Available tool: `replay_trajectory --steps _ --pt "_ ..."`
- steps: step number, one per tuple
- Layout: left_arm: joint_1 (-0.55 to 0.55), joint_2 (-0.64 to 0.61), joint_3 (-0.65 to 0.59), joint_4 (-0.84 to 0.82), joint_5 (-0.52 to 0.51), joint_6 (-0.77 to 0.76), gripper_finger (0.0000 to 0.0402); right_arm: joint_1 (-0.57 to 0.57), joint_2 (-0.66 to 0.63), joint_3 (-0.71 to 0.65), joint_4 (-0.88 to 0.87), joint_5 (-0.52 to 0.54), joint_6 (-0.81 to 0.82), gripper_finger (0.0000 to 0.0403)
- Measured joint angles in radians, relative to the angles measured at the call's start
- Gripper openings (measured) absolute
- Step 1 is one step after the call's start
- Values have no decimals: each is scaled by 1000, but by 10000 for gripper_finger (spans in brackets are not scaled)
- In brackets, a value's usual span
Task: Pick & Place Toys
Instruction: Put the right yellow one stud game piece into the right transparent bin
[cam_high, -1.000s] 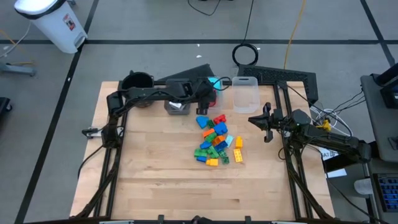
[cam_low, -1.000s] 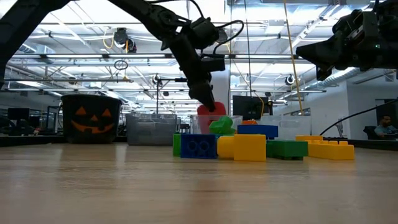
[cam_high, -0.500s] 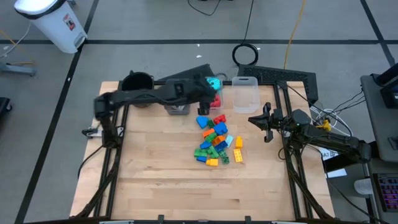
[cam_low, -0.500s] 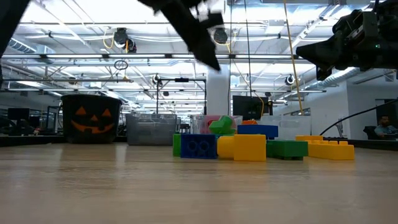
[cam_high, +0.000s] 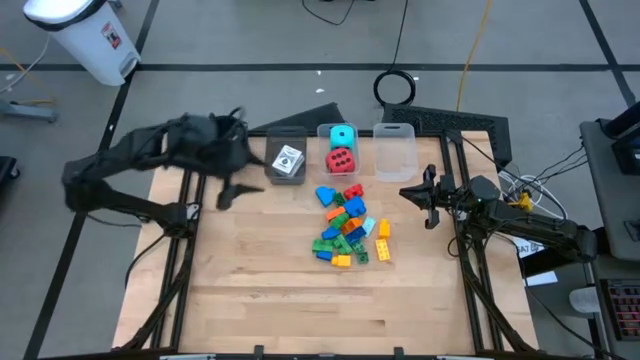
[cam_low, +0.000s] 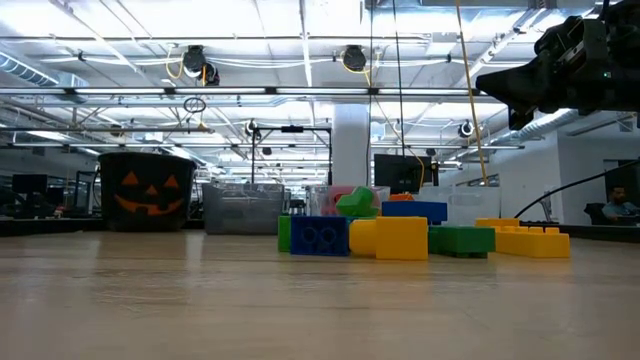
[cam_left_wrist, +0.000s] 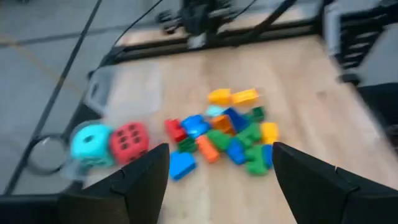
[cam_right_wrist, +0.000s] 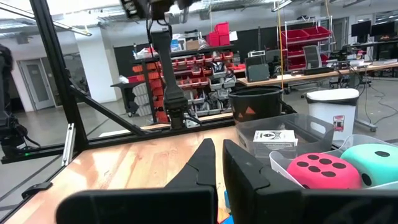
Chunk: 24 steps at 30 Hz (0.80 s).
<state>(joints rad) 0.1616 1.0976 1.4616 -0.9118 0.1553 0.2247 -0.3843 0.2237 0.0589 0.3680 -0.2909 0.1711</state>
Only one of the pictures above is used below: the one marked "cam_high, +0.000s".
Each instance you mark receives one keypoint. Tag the small dark green toy brick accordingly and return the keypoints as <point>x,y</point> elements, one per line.
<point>358,246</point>
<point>362,257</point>
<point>339,199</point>

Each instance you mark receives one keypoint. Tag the large blue toy brick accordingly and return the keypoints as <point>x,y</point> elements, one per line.
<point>354,206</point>

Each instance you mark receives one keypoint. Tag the blue heart-shaped toy brick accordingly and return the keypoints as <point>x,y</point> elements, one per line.
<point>325,196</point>

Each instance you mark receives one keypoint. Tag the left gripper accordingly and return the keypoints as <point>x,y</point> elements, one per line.
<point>220,147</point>

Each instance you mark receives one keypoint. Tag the small blue toy brick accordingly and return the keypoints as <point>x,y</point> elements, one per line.
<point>324,255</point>

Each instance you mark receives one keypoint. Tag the cyan foam die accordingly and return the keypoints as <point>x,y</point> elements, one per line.
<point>342,136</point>

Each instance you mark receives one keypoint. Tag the dark blue toy brick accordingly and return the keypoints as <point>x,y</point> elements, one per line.
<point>356,235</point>

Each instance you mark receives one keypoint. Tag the grey rounded object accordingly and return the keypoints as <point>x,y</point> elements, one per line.
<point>585,300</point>

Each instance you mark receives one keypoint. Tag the black perforated panel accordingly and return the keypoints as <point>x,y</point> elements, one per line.
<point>450,122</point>

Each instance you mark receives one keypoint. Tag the white labelled paper sheet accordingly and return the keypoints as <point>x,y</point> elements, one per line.
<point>525,248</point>

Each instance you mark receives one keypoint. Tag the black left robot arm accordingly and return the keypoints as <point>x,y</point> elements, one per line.
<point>125,202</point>

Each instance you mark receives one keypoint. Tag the grey floor stand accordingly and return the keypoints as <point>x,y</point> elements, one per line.
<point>30,111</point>

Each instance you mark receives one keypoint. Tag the grey desk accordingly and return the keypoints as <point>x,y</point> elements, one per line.
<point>607,200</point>

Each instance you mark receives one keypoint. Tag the red toy brick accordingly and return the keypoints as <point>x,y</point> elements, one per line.
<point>353,191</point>

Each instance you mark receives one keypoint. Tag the black floor object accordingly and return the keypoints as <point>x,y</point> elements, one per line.
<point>6,172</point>

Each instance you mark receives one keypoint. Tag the red foam die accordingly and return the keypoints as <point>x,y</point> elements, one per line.
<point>340,160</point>

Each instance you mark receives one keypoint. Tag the black aluminium table frame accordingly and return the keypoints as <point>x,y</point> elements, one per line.
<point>176,325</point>

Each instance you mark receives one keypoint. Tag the clear plastic storage bin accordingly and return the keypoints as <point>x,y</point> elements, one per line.
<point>395,155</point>
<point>322,172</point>

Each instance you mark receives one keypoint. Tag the smoky grey plastic bin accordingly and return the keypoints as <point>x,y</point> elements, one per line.
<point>285,135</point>

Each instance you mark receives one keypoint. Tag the dark desk bar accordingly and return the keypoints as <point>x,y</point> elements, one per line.
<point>560,262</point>

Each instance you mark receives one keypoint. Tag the light cyan toy brick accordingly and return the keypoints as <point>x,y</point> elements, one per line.
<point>369,226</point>

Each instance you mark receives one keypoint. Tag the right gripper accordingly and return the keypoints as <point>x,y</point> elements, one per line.
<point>452,195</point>

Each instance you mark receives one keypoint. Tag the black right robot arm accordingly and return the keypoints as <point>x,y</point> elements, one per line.
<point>540,227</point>

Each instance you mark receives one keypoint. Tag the black table edge clamp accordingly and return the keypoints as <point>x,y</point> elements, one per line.
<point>398,352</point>
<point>258,351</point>

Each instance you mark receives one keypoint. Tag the yellow toy brick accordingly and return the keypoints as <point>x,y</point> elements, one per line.
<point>384,228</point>
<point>341,260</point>

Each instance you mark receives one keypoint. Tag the white card pack black emblem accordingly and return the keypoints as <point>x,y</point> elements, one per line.
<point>286,159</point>

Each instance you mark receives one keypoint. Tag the orange arch toy brick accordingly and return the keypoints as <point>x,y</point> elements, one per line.
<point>352,225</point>

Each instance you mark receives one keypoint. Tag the white step trash can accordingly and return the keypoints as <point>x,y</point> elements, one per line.
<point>85,45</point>

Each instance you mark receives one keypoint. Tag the backlit computer keyboard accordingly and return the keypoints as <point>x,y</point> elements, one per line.
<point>625,310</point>

